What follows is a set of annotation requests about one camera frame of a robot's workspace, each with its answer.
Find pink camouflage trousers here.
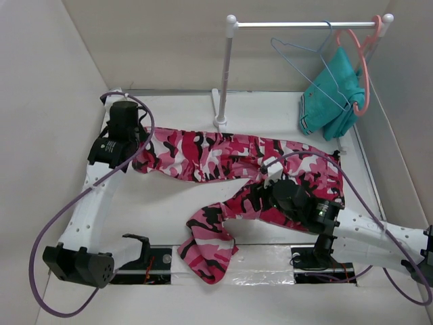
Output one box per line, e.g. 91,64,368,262
132,127,344,284

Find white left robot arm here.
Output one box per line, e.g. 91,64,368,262
43,101,151,288

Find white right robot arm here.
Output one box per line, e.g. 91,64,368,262
254,179,432,285

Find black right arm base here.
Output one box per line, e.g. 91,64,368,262
290,246,357,284

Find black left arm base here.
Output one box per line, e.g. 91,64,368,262
110,246,173,285

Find pink plastic hanger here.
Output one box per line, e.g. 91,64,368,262
336,15,388,117

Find white clothes rack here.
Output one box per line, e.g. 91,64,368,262
212,14,394,133

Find teal garment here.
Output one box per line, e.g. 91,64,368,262
299,47,365,141

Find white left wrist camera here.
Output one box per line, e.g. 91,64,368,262
100,88,127,107

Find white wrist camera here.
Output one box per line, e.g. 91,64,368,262
100,88,127,107
260,157,283,188

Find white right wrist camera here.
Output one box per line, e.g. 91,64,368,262
260,157,283,188

